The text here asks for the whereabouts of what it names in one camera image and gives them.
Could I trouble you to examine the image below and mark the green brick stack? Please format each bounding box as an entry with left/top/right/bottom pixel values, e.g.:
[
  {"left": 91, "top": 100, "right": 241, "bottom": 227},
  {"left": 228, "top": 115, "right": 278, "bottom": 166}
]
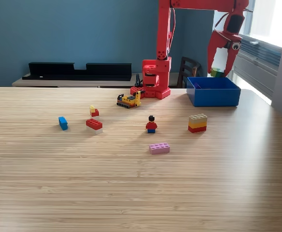
[{"left": 210, "top": 68, "right": 225, "bottom": 78}]

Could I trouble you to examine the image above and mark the tan orange red brick stack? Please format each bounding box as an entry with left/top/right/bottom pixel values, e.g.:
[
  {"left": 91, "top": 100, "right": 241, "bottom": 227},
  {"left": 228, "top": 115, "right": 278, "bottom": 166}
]
[{"left": 188, "top": 113, "right": 208, "bottom": 133}]

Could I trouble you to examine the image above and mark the yellow toy digger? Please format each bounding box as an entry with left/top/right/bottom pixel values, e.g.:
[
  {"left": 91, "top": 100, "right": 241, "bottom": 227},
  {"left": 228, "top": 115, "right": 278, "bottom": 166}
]
[{"left": 116, "top": 90, "right": 145, "bottom": 109}]

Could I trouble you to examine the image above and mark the red and white brick stack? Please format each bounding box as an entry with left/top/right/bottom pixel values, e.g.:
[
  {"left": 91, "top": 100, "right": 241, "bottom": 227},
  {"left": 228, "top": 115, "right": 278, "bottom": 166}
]
[{"left": 85, "top": 118, "right": 103, "bottom": 135}]

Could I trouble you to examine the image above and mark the blue brick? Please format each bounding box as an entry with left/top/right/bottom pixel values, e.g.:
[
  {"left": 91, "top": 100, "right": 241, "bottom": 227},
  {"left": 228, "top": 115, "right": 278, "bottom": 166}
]
[{"left": 58, "top": 116, "right": 69, "bottom": 131}]

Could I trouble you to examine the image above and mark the blue plastic bin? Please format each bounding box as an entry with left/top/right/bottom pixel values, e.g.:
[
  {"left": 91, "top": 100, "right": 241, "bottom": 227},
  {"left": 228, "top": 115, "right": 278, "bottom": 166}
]
[{"left": 186, "top": 76, "right": 242, "bottom": 107}]

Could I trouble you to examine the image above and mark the dark wooden chair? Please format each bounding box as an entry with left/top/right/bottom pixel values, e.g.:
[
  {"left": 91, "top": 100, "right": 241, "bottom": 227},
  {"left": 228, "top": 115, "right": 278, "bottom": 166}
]
[{"left": 176, "top": 56, "right": 201, "bottom": 89}]

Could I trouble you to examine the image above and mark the window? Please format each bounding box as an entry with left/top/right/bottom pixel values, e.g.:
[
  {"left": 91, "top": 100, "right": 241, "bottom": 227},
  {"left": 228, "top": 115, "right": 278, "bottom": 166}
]
[{"left": 237, "top": 0, "right": 282, "bottom": 48}]

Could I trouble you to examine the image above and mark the toy figure red shirt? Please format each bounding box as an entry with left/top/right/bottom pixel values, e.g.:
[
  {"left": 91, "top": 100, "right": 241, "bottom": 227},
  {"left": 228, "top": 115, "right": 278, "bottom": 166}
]
[{"left": 145, "top": 115, "right": 158, "bottom": 134}]

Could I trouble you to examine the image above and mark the small red yellow brick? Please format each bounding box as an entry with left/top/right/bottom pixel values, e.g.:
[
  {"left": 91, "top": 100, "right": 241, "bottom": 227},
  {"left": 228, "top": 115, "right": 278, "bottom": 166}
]
[{"left": 89, "top": 105, "right": 100, "bottom": 118}]

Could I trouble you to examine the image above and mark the pale wooden sideboard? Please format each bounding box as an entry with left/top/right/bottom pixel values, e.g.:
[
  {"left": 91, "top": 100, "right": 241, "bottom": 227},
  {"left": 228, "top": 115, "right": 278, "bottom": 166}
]
[{"left": 12, "top": 72, "right": 187, "bottom": 88}]

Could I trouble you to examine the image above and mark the grey wall heater unit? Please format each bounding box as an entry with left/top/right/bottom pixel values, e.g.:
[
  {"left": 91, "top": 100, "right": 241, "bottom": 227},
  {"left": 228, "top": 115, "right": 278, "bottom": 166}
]
[{"left": 231, "top": 33, "right": 282, "bottom": 100}]

